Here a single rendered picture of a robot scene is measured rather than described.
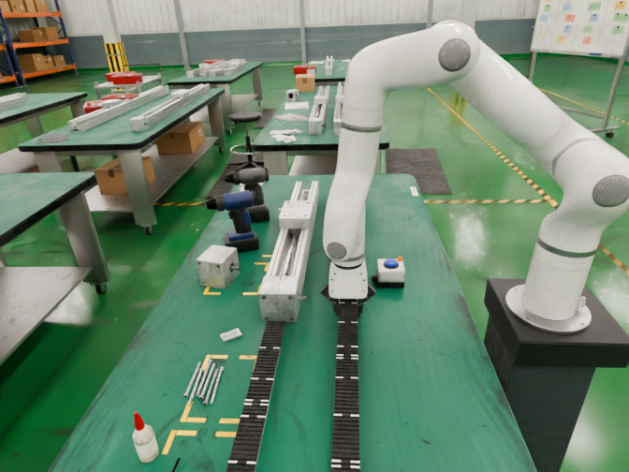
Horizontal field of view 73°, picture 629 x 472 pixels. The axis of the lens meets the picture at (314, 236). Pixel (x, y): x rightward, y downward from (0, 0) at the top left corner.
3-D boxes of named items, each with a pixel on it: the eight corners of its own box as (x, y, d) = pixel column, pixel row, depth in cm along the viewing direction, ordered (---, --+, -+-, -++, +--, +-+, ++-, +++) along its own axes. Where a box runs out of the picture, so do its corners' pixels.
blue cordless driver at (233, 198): (262, 249, 155) (256, 193, 145) (207, 259, 150) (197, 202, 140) (258, 240, 162) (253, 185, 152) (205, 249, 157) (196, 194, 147)
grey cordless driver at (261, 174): (272, 221, 177) (268, 169, 167) (224, 227, 174) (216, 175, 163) (270, 213, 183) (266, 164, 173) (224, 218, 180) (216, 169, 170)
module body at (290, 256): (300, 302, 126) (299, 278, 122) (267, 302, 126) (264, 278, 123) (318, 199, 196) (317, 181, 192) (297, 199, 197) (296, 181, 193)
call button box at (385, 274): (404, 288, 130) (405, 271, 127) (372, 288, 131) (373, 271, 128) (402, 274, 137) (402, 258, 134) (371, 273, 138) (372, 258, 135)
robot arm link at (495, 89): (592, 216, 89) (566, 187, 103) (646, 174, 83) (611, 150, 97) (407, 62, 81) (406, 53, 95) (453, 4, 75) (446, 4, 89)
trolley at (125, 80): (153, 155, 549) (136, 71, 503) (110, 156, 549) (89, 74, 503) (175, 135, 641) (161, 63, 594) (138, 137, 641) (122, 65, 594)
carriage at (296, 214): (310, 235, 151) (309, 218, 148) (280, 235, 152) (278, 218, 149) (314, 216, 165) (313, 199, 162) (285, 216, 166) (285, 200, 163)
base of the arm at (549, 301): (574, 289, 113) (594, 228, 104) (603, 338, 97) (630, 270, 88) (498, 284, 116) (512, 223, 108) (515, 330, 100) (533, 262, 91)
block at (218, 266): (232, 290, 133) (228, 264, 128) (200, 285, 136) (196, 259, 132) (246, 273, 141) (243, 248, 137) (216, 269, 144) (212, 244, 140)
